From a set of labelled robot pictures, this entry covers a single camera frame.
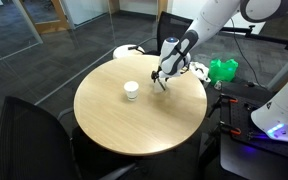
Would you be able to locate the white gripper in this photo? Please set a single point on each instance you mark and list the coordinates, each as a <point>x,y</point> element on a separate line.
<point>161,74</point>

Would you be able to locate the black pen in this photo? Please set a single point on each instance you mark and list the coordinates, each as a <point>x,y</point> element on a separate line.
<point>161,85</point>

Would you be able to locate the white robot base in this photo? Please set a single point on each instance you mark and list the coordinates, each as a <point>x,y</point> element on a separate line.
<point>272,117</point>

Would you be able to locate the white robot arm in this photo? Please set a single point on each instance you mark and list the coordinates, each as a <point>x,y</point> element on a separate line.
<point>211,19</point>

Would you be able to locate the white paper cup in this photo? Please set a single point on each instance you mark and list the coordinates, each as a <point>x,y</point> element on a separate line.
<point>131,90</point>

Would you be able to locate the white crumpled plastic bag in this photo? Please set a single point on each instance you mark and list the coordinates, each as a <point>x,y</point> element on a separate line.
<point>200,71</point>

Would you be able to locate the white round stool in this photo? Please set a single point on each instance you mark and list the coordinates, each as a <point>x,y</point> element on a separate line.
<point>127,50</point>

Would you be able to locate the round wooden table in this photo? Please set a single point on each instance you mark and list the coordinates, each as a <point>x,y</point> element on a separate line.
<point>153,122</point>

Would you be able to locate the black mesh chair far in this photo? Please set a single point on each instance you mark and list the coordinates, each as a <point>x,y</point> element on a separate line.
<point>169,25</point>

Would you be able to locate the black mesh chair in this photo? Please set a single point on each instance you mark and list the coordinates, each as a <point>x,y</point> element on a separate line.
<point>35,146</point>
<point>169,25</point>

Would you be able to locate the orange black clamp upper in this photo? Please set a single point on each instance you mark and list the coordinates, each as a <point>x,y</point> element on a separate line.
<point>218,102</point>

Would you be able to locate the orange black clamp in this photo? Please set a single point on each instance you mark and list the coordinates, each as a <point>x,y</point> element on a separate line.
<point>222,127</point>
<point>218,102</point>

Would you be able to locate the green plastic bag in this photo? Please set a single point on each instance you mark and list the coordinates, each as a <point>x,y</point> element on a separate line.
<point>222,71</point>

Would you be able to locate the orange black clamp lower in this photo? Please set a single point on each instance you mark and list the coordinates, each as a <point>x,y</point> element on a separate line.
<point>222,127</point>

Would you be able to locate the black mounting plate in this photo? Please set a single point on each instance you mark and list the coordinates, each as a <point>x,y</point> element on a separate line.
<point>236,111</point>

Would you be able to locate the black mesh chair near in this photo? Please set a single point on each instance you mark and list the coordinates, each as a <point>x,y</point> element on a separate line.
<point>35,146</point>

